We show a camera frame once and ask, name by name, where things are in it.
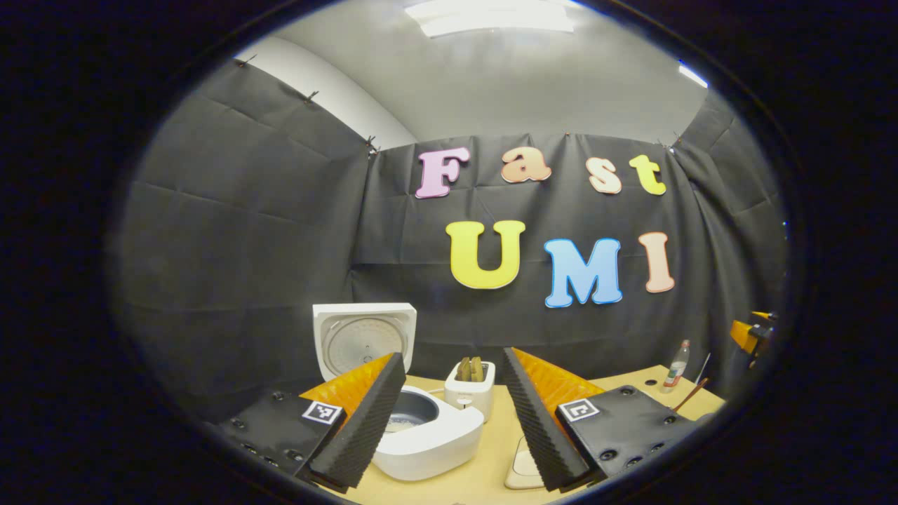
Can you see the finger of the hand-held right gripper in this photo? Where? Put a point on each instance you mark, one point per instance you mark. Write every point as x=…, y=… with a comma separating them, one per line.
x=744, y=333

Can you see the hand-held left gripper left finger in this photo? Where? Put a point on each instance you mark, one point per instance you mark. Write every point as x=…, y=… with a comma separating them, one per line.
x=365, y=428

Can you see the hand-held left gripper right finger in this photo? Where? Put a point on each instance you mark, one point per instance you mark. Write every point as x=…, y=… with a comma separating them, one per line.
x=537, y=428

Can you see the white rice grains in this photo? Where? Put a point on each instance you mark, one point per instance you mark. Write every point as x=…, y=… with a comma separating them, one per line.
x=403, y=423

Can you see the white rice cooker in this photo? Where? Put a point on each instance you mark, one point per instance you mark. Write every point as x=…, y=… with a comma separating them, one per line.
x=435, y=449

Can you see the brown wooden spoon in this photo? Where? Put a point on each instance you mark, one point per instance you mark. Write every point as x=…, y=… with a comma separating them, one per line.
x=691, y=395

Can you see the clear rounded rectangular tray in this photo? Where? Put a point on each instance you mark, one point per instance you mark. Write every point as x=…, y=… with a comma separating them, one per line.
x=525, y=466

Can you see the white metal pole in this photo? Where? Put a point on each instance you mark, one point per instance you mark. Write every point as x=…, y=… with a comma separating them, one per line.
x=704, y=367

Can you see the white toaster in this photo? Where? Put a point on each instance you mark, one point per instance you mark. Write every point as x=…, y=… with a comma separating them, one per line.
x=466, y=400

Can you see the clear plastic water bottle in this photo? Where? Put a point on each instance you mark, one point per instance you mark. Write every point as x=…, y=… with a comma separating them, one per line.
x=675, y=368

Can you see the toasted bread slices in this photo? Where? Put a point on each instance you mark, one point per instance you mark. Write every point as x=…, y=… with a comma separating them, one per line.
x=470, y=369

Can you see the black backdrop cloth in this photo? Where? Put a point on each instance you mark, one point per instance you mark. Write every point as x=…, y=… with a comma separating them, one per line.
x=245, y=266

